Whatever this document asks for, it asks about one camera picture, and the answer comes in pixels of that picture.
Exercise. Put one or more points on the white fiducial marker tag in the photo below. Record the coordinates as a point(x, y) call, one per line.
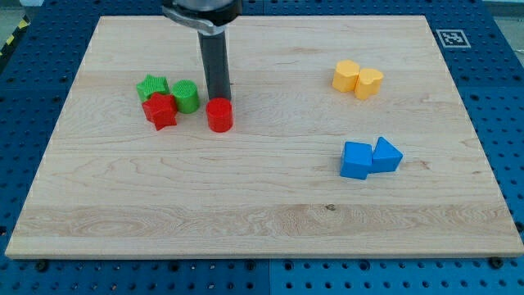
point(453, 38)

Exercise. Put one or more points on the blue triangular prism block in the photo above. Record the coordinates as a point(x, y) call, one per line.
point(386, 157)

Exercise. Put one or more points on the red star block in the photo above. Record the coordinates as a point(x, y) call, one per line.
point(160, 110)

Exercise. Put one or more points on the light wooden board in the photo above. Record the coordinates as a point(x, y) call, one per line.
point(111, 186)

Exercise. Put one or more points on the green star block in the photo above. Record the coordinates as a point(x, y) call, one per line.
point(152, 84)

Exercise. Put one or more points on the green cylinder block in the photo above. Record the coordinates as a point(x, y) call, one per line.
point(186, 96)

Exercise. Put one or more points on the yellow flower-shaped block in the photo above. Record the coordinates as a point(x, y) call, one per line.
point(345, 76)

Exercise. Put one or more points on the yellow heart-shaped block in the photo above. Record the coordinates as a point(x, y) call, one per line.
point(369, 83)

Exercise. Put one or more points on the blue cube block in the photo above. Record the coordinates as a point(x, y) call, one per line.
point(356, 160)

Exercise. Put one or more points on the robot arm with grey rod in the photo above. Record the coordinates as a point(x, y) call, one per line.
point(209, 18)

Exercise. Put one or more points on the red cylinder block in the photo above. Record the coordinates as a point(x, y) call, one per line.
point(219, 113)

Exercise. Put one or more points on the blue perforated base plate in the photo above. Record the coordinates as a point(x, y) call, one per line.
point(41, 70)

